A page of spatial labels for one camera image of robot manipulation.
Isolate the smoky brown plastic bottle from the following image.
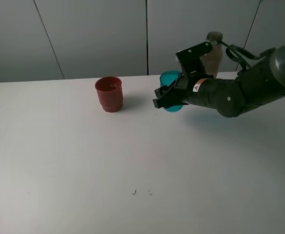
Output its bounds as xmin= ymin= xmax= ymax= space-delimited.
xmin=201 ymin=31 xmax=223 ymax=78

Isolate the black camera cable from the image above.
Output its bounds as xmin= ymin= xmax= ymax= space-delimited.
xmin=220 ymin=40 xmax=285 ymax=234

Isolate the teal translucent plastic cup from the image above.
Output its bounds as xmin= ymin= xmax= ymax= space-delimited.
xmin=159 ymin=70 xmax=183 ymax=113

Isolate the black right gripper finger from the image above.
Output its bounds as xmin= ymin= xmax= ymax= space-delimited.
xmin=154 ymin=80 xmax=178 ymax=97
xmin=152 ymin=94 xmax=181 ymax=109

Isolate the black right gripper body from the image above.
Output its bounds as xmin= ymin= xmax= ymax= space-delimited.
xmin=166 ymin=41 xmax=213 ymax=107

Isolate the red plastic cup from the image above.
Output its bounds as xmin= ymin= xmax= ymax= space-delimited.
xmin=95 ymin=77 xmax=123 ymax=113

